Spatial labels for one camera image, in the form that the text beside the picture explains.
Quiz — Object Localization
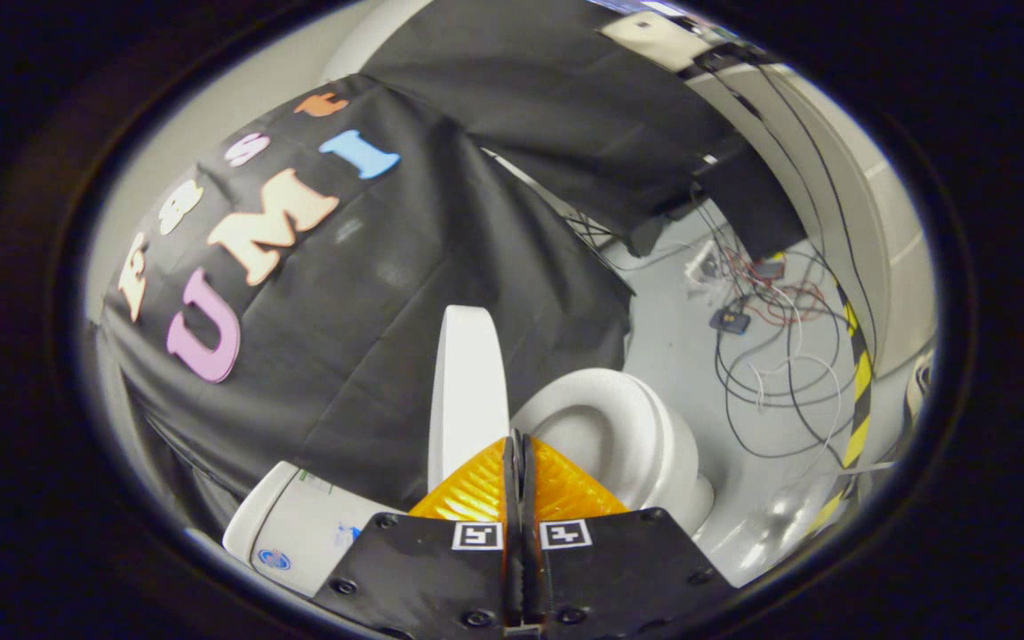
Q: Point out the white ceramic toilet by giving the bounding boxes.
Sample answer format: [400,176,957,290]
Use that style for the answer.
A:
[222,368,717,598]

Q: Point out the black backdrop cloth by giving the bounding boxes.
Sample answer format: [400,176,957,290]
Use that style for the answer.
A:
[101,75,635,534]

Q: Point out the white toilet lid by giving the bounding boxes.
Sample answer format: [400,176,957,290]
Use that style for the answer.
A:
[427,305,511,495]

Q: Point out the beige office chair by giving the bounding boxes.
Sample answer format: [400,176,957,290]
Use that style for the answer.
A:
[599,11,710,74]

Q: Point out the white toilet seat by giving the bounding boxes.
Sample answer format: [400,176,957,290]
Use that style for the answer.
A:
[512,368,701,509]

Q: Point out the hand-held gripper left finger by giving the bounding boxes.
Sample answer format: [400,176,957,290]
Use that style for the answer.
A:
[312,433,523,637]

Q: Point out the plain black curtain cloth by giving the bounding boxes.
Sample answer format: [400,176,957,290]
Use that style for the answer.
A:
[359,0,808,260]
[96,347,244,540]

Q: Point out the yellow black hazard tape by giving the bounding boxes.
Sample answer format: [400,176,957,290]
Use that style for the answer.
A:
[807,283,875,536]

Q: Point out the tangle of floor cables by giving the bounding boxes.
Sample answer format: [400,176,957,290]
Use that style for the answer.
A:
[688,203,861,461]

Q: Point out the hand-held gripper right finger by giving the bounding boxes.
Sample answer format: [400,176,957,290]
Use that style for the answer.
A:
[521,433,737,637]

